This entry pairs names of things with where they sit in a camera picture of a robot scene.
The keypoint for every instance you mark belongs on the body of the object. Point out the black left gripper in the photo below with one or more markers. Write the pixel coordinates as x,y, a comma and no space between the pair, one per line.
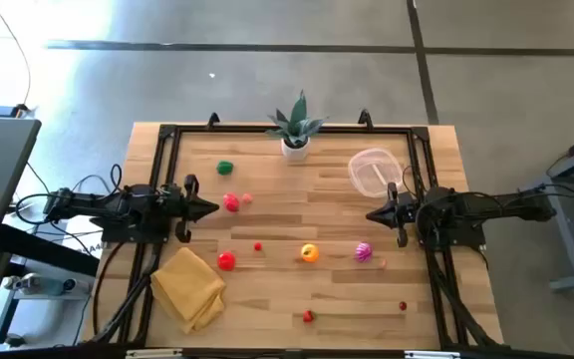
187,207

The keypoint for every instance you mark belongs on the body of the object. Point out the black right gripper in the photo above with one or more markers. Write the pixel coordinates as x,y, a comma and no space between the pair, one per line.
404,209

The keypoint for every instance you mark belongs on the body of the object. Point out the red pink toy fruit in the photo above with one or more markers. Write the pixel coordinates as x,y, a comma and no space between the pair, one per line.
231,202

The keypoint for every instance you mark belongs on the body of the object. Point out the purple striped toy onion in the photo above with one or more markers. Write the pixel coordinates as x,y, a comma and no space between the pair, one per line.
363,252

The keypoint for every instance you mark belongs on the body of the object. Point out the green toy bell pepper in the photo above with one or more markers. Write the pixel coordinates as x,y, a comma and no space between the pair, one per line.
224,167

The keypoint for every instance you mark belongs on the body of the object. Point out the clear plastic tupperware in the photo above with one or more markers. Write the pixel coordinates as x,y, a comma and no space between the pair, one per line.
364,172

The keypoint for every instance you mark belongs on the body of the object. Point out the red toy tomato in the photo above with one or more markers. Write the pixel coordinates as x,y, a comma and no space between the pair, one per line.
226,261

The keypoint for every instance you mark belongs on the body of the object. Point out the small red cherry tomato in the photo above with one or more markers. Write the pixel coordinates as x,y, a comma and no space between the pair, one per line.
257,246

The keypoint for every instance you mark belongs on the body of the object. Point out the orange toy fruit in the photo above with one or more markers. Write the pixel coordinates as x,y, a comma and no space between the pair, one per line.
309,253

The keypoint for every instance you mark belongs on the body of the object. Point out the red toy strawberry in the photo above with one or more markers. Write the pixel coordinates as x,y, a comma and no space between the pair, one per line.
308,316

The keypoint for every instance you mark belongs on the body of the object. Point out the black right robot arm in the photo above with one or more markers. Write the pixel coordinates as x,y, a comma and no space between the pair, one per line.
491,204

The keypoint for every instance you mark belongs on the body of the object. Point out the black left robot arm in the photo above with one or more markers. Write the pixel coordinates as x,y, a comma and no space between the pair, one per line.
117,204

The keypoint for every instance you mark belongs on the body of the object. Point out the folded yellow cloth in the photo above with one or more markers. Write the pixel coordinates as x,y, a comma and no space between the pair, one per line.
187,284

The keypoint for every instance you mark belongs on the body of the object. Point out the small dark red cherry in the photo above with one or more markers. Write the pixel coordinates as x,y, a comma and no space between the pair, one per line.
402,305

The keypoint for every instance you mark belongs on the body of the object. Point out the white plant pot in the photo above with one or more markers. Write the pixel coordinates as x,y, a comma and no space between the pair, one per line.
294,152

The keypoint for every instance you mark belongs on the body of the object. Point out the green snake plant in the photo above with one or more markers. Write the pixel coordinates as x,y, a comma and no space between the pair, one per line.
297,119

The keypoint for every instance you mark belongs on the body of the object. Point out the silver metal bar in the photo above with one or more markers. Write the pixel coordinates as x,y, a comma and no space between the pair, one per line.
155,355
431,355

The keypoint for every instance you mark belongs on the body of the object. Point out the black desk beam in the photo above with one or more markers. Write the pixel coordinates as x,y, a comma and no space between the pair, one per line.
43,249

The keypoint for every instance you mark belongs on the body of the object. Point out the clear drinking bottle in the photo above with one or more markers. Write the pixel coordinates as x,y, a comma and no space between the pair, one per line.
43,285

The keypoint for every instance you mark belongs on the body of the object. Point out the white shelf cart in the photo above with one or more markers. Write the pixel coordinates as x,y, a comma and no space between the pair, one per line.
38,319

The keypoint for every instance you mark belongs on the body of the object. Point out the grey desk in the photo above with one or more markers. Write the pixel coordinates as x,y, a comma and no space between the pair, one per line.
3,159

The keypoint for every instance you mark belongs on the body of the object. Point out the black aluminium table frame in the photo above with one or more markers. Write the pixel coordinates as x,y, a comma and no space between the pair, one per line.
207,129

